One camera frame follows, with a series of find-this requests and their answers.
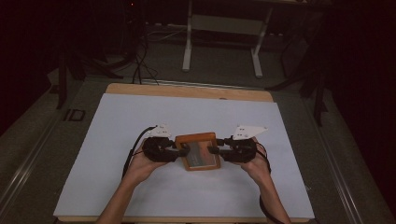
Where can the white table mat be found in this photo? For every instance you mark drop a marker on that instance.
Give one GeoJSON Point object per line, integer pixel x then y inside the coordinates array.
{"type": "Point", "coordinates": [174, 112]}

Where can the person's left hand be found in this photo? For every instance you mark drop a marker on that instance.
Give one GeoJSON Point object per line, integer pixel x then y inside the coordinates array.
{"type": "Point", "coordinates": [143, 169]}

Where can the black floor socket plate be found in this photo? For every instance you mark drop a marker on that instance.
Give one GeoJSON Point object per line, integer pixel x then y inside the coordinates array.
{"type": "Point", "coordinates": [74, 115]}

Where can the orange rectangular box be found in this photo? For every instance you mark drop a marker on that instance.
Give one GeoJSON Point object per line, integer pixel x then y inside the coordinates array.
{"type": "Point", "coordinates": [199, 155]}

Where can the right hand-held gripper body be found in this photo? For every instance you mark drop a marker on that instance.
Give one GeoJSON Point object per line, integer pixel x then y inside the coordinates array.
{"type": "Point", "coordinates": [241, 152]}

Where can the person's right hand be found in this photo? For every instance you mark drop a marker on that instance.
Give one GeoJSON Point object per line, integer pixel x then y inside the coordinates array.
{"type": "Point", "coordinates": [257, 171]}

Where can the white metal desk frame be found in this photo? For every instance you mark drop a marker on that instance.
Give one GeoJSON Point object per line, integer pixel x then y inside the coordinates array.
{"type": "Point", "coordinates": [224, 25]}

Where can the black metal stand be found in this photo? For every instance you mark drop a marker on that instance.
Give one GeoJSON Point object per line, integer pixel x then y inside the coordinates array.
{"type": "Point", "coordinates": [317, 93]}
{"type": "Point", "coordinates": [63, 77]}

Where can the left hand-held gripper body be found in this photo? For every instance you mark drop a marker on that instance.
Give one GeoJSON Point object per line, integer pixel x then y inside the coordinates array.
{"type": "Point", "coordinates": [157, 151]}

